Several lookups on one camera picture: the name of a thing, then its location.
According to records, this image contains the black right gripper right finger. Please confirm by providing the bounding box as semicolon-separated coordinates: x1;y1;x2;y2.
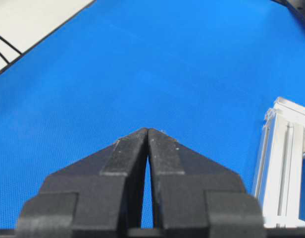
148;129;265;238

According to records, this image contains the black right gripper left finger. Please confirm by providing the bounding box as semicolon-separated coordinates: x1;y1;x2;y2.
17;128;148;238

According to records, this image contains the aluminium extrusion frame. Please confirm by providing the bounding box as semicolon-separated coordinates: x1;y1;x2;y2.
252;97;305;228

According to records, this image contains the black cable on table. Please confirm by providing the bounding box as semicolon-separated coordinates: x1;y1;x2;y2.
0;32;22;55
0;46;10;65

